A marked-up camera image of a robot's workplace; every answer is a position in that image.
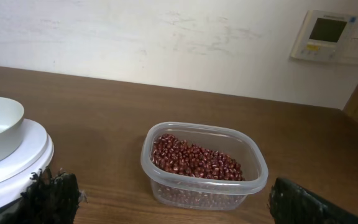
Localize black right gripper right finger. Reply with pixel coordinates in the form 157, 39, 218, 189
268, 177, 358, 224

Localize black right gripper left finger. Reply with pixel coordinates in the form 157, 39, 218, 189
0, 167, 88, 224

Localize white digital kitchen scale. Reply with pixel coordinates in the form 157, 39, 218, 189
0, 119, 54, 208

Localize clear plastic container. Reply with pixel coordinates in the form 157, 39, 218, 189
140, 122, 269, 210

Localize red adzuki beans in container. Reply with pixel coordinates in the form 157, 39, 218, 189
150, 134, 245, 181

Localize white wall control panel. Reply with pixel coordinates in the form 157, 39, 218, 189
290, 10, 358, 66

